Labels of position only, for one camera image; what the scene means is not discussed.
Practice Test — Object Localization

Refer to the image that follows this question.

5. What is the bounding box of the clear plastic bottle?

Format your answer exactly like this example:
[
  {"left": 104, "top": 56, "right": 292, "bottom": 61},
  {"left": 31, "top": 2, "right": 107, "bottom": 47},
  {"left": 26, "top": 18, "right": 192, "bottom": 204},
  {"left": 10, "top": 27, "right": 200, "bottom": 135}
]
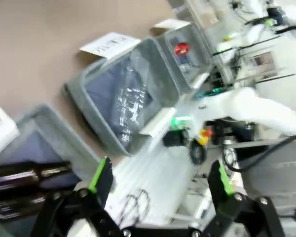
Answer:
[{"left": 113, "top": 56, "right": 154, "bottom": 147}]

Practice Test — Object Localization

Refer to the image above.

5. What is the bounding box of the grey fabric basket plastic label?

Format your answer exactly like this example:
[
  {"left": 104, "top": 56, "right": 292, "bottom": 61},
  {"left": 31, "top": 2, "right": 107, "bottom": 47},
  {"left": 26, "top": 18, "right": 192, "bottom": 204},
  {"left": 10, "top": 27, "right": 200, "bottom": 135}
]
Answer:
[{"left": 63, "top": 38, "right": 182, "bottom": 158}]

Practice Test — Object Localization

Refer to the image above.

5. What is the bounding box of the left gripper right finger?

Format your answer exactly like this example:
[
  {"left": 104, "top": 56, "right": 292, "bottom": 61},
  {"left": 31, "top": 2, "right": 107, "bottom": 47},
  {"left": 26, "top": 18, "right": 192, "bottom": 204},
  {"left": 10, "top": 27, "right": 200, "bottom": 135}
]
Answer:
[{"left": 197, "top": 159, "right": 286, "bottom": 237}]

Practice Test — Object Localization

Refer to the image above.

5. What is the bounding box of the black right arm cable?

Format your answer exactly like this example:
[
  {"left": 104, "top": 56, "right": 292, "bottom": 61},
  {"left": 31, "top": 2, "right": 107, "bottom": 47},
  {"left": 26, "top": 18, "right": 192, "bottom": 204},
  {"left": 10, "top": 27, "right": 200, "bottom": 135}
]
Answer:
[{"left": 222, "top": 132, "right": 296, "bottom": 174}]

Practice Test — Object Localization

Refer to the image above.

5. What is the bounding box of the grey fabric basket bottle label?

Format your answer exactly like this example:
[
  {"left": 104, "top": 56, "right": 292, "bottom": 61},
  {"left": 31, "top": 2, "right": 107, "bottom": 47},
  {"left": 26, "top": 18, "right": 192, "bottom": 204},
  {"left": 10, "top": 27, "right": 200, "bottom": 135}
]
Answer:
[{"left": 0, "top": 103, "right": 102, "bottom": 223}]

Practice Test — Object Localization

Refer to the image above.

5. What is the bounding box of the white paper label PLASTIC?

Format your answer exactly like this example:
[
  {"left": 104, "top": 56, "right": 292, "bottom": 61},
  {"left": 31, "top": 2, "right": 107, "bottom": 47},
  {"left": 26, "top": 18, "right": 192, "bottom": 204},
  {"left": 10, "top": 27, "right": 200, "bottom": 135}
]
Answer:
[{"left": 78, "top": 32, "right": 142, "bottom": 60}]

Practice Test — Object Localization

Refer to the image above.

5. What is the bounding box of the crushed red can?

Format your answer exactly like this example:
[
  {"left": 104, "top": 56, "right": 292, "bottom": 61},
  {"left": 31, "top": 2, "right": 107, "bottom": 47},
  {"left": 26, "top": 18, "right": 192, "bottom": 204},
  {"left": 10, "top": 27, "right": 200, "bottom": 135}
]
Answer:
[{"left": 174, "top": 42, "right": 191, "bottom": 56}]

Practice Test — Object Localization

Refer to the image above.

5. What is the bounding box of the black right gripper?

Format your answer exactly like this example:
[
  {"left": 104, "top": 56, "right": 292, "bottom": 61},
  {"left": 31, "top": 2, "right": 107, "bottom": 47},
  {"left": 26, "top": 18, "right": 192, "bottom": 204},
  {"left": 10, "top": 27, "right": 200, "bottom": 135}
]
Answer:
[{"left": 162, "top": 129, "right": 189, "bottom": 148}]

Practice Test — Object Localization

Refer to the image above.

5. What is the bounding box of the grey fabric basket can label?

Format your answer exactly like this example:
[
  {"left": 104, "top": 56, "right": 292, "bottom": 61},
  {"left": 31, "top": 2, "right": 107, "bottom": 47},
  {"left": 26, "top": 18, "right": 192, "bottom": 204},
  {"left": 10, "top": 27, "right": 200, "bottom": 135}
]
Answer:
[{"left": 151, "top": 22, "right": 213, "bottom": 92}]

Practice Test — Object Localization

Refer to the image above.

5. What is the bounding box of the coiled black cable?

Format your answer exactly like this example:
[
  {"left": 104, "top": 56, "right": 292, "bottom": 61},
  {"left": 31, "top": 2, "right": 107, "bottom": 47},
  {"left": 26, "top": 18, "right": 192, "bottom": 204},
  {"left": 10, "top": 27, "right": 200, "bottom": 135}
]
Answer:
[{"left": 188, "top": 142, "right": 207, "bottom": 165}]

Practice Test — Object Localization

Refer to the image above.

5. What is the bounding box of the white paper label CAN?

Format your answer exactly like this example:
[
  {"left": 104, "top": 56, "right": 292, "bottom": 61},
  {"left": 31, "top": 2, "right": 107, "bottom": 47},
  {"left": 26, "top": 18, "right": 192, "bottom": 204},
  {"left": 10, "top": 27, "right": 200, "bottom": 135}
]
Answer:
[{"left": 149, "top": 19, "right": 192, "bottom": 36}]

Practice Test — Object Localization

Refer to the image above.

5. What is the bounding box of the yellow red emergency stop button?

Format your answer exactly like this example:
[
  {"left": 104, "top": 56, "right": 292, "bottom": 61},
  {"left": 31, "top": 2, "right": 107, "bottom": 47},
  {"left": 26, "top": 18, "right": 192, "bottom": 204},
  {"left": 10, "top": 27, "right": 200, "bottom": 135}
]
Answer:
[{"left": 196, "top": 127, "right": 213, "bottom": 146}]

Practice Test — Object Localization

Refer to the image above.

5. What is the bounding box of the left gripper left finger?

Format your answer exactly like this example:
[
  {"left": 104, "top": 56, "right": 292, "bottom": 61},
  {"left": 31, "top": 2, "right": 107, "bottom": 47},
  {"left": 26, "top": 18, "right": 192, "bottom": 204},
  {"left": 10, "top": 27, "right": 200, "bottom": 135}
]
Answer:
[{"left": 33, "top": 157, "right": 129, "bottom": 237}]

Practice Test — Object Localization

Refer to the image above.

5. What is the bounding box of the white paper label BOTTLE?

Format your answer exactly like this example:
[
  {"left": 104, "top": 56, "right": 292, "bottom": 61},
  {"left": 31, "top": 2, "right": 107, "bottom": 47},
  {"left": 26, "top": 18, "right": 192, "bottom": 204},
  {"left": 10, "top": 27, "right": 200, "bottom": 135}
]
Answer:
[{"left": 0, "top": 106, "right": 21, "bottom": 161}]

